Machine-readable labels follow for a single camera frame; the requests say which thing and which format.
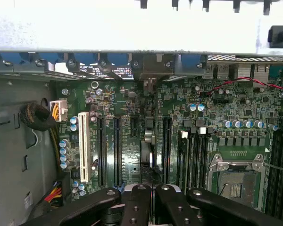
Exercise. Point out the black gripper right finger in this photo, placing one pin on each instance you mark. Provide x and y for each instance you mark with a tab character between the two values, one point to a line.
177	209

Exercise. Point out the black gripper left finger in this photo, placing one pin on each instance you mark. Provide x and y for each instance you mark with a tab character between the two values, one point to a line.
136	207

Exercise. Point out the black long expansion slot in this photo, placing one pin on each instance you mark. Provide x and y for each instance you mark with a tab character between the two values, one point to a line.
102	150
167	150

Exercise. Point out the short black expansion slot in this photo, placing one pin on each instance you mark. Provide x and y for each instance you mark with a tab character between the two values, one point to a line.
134	127

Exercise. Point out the white PCI expansion slot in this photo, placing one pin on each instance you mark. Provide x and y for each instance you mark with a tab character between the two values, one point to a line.
84	146

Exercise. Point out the blue slot retaining clip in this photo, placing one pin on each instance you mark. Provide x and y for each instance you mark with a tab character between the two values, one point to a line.
10	57
189	61
85	58
48	57
118	58

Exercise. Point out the CPU socket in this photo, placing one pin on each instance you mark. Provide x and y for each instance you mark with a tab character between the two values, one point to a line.
235	186

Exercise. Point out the green motherboard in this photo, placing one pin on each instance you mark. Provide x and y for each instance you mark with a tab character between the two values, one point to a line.
122	99

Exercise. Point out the thin metal locking lever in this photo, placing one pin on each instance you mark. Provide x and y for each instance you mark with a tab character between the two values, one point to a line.
278	167

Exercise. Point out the white power connector plug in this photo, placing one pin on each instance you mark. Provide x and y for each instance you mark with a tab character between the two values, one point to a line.
61	108

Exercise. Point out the grey power supply unit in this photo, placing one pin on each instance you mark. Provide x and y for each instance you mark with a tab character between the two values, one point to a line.
11	150

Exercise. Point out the dark grey PC case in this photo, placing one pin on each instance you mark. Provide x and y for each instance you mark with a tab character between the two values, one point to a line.
4	73

